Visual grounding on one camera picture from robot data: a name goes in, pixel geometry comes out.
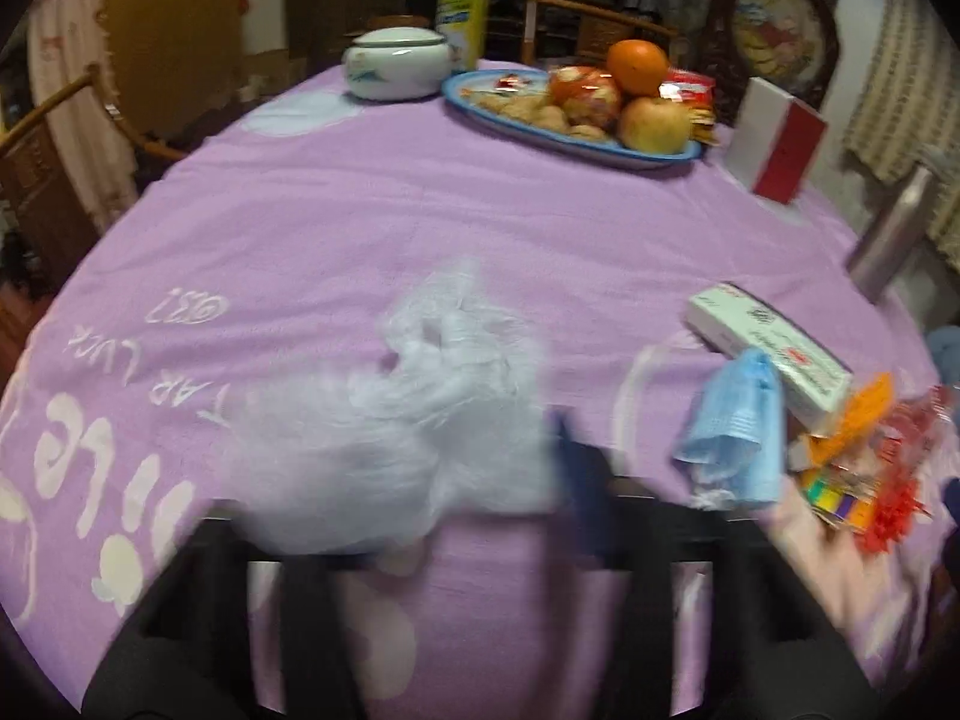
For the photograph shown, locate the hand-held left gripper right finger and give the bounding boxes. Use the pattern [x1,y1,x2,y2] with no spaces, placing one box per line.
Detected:
[551,406,882,720]

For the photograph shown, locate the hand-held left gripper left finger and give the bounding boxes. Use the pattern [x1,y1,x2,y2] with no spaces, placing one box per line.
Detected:
[79,499,376,720]

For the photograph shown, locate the blue face mask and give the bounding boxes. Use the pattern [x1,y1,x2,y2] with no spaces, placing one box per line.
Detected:
[671,347,787,511]

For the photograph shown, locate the clear white plastic bag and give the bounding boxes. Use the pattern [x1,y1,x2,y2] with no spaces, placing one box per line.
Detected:
[225,259,560,563]

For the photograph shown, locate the white medicine box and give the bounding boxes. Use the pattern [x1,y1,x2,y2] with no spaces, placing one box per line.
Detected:
[684,283,854,432]

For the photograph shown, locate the colourful striped snack pack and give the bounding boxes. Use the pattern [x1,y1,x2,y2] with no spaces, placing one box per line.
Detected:
[799,465,878,537]

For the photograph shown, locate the orange candy wrapper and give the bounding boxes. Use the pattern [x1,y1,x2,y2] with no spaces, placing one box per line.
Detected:
[795,371,897,477]

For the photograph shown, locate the person's right hand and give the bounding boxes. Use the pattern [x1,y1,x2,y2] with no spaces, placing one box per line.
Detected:
[765,491,912,642]

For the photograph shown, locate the purple printed tablecloth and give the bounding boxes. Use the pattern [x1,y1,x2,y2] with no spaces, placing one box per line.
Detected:
[0,60,946,720]

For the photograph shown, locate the blue rimmed oval plate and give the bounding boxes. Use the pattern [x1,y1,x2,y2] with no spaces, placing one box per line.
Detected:
[441,69,706,170]

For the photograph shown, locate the yellow red apple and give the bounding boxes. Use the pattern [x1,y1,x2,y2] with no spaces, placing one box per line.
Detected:
[619,95,692,155]

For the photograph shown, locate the pile of walnuts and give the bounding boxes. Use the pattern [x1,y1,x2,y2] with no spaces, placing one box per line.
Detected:
[476,90,608,142]

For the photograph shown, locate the blue denim cloth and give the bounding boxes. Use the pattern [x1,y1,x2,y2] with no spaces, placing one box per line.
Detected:
[926,326,960,391]

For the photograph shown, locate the red wrapped fruit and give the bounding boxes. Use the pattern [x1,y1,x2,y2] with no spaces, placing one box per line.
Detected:
[547,65,625,128]

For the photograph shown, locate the red and white box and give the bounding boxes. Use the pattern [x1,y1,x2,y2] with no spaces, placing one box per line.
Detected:
[726,77,830,206]

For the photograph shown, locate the stainless steel bottle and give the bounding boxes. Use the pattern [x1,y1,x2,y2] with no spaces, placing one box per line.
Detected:
[846,163,938,301]

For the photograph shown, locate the red snack packets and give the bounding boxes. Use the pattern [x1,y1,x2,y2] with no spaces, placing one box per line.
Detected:
[660,67,721,147]

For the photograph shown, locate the orange fruit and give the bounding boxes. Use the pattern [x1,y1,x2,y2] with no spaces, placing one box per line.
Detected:
[606,39,670,97]

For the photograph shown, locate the carved wooden chair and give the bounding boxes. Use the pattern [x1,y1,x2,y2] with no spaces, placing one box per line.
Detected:
[521,0,691,68]

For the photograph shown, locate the white ceramic lidded jar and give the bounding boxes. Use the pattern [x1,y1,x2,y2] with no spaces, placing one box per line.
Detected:
[343,26,452,101]

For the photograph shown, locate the curved wooden armchair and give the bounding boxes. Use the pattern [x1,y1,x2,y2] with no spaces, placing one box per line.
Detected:
[0,64,188,278]

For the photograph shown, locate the yellow green tall carton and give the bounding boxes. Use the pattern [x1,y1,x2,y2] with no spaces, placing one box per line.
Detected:
[436,0,496,72]

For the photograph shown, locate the round framed embroidery stand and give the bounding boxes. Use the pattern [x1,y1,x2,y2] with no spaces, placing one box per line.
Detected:
[697,0,841,110]

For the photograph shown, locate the brick pattern window curtain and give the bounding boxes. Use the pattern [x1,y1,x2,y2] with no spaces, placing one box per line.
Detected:
[840,0,960,271]

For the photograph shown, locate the floral door curtain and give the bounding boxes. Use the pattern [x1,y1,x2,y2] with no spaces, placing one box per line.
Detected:
[26,0,140,218]

